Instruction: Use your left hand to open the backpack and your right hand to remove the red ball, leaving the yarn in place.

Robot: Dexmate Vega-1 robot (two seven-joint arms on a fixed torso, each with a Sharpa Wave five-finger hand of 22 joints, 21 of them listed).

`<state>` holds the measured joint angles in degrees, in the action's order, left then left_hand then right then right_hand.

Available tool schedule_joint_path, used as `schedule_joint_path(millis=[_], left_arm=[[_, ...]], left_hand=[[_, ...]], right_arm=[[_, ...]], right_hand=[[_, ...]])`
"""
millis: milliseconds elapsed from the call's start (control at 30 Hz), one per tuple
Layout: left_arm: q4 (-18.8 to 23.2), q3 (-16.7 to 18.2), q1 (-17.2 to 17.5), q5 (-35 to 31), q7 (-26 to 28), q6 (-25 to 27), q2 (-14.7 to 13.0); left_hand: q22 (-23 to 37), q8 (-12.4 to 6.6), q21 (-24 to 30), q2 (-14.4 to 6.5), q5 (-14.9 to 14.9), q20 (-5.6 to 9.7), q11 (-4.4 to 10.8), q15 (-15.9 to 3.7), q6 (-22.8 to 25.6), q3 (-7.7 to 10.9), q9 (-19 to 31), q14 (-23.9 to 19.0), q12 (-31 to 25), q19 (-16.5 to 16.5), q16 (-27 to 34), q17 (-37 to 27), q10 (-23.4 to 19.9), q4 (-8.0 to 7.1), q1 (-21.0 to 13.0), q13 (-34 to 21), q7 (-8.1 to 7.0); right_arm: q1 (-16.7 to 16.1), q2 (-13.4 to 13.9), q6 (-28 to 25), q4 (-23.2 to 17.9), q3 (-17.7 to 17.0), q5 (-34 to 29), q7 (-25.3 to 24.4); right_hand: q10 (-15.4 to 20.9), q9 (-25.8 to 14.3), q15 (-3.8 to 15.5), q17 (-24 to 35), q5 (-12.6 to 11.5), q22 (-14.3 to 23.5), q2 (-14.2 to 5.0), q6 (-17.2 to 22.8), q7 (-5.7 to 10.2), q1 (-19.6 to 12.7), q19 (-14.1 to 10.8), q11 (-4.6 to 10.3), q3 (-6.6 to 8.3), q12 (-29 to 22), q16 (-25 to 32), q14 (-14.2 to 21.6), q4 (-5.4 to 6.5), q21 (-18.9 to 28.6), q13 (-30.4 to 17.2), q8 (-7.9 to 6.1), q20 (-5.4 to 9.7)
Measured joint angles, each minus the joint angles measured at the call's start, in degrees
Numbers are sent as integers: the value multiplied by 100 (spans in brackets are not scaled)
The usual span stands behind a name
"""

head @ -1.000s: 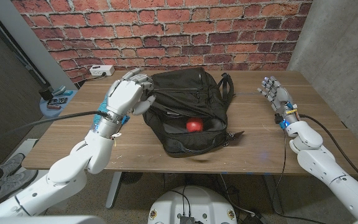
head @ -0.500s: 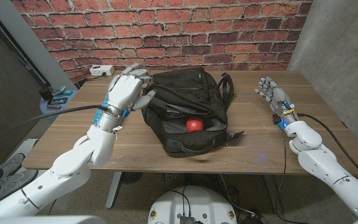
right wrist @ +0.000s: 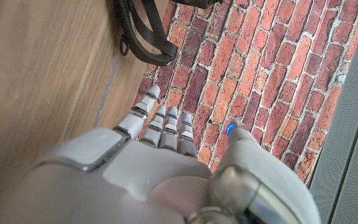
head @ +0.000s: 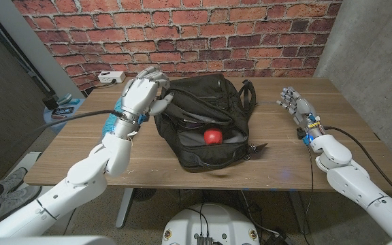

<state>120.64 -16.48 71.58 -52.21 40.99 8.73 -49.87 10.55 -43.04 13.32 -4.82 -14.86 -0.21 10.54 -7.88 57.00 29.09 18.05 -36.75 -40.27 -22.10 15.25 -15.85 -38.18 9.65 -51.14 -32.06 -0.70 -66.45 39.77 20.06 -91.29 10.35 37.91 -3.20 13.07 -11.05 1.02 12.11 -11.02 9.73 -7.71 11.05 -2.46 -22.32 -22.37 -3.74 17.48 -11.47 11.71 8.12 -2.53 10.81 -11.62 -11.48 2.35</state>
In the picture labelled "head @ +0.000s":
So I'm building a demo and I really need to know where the white floor cable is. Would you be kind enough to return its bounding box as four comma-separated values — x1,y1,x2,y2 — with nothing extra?
239,190,281,238

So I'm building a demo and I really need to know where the blue round side table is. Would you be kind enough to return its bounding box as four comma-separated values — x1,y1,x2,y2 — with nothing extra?
42,97,85,135

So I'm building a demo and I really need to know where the black power strip cable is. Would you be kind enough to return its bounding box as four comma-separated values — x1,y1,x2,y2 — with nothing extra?
82,80,117,98

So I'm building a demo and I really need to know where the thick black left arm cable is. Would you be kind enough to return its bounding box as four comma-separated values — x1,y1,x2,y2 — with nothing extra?
25,108,125,140

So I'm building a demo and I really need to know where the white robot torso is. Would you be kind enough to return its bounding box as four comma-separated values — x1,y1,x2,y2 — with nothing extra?
161,203,261,245

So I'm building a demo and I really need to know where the black backpack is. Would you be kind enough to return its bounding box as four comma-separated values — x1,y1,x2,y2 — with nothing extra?
153,73,268,173

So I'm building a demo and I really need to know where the black cup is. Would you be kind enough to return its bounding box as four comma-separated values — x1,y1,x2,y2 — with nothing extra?
42,95,59,110

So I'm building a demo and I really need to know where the grey sneaker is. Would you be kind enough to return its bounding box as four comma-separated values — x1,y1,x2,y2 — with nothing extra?
0,167,29,195
0,185,43,225

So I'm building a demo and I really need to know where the red ball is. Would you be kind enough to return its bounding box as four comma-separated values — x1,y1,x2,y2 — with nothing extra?
203,128,223,146

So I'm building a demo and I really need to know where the black round fan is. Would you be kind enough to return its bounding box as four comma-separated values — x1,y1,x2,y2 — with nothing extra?
131,188,157,202

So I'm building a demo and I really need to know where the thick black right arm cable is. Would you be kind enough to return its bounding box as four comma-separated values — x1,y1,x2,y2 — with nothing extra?
321,125,392,207

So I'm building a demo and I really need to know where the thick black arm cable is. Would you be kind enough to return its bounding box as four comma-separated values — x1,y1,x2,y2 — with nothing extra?
321,125,392,207
25,108,125,140

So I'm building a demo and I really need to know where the red brick printed backdrop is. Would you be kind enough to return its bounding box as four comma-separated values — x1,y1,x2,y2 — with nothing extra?
12,0,343,91

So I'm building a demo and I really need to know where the white power strip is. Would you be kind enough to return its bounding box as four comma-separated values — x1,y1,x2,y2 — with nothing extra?
97,70,127,84

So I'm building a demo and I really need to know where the black power adapter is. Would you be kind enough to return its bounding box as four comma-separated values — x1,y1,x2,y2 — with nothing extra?
265,228,297,245

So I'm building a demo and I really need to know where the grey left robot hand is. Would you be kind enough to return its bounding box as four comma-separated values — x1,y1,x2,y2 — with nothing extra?
114,65,175,125

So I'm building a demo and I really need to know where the grey table leg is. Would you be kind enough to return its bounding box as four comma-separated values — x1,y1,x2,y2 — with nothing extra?
115,188,134,229
287,190,311,235

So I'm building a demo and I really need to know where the grey teal case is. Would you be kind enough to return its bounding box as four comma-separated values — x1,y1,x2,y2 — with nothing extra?
56,93,73,105

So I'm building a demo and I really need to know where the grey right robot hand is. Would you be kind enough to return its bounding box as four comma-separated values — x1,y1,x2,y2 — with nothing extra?
276,86,323,137

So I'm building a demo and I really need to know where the teal yarn skein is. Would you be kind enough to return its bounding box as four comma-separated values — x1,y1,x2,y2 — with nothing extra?
101,97,124,137

